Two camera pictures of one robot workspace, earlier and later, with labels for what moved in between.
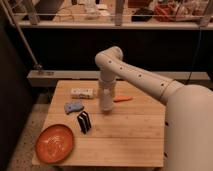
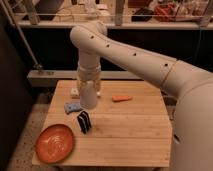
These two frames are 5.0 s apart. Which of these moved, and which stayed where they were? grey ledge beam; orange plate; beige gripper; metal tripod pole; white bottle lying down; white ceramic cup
Moved: white ceramic cup; beige gripper
Stayed: orange plate; grey ledge beam; metal tripod pole; white bottle lying down
